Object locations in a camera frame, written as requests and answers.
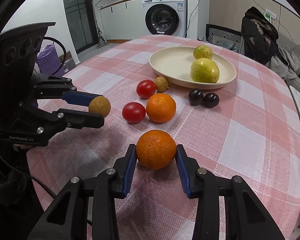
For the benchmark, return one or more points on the small green passion fruit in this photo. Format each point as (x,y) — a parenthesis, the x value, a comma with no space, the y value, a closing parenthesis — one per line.
(202,51)

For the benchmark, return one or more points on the white kitchen counter cabinet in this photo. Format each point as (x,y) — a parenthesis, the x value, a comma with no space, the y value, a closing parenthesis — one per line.
(124,21)

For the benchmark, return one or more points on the grey clothing pile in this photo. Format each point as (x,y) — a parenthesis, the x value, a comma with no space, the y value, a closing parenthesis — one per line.
(285,64)

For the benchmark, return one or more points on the person's left hand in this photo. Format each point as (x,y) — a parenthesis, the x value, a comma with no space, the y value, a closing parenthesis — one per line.
(24,147)

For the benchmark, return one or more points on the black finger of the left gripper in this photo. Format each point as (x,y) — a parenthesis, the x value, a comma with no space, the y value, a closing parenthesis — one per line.
(79,119)

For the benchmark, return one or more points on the black patterned basket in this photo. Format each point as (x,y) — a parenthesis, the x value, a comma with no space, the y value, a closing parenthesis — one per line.
(224,37)

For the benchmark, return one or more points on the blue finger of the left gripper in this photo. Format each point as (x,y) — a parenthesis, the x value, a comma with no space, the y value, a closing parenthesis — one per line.
(78,98)

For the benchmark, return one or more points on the black jacket on chair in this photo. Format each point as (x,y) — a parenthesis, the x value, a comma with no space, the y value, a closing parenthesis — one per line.
(259,36)

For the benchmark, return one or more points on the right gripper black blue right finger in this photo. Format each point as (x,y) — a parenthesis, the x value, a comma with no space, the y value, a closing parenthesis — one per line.
(245,215)

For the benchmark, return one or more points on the dark plum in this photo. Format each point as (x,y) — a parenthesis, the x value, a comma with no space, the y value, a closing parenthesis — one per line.
(196,97)
(211,100)

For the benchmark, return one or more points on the red cherry tomato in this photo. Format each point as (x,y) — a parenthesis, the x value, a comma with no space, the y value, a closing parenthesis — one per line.
(134,112)
(145,89)

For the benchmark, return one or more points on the purple bag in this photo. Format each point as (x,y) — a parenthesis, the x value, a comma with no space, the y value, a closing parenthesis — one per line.
(49,62)

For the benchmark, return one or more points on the brown longan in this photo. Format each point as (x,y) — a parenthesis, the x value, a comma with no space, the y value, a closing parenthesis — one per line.
(161,84)
(100,105)

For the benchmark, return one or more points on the white washing machine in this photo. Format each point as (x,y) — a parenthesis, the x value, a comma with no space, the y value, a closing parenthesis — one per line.
(166,17)

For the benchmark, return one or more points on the orange tangerine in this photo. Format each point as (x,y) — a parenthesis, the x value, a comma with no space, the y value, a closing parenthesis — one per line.
(161,108)
(155,149)

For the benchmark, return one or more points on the cream round plate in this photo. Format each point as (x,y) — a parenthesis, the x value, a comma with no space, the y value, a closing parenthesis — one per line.
(174,64)

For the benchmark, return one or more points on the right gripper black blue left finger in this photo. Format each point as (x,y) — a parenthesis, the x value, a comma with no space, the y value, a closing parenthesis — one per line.
(67,215)

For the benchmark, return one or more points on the black glass door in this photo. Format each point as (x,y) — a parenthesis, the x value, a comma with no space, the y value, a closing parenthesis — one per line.
(81,23)

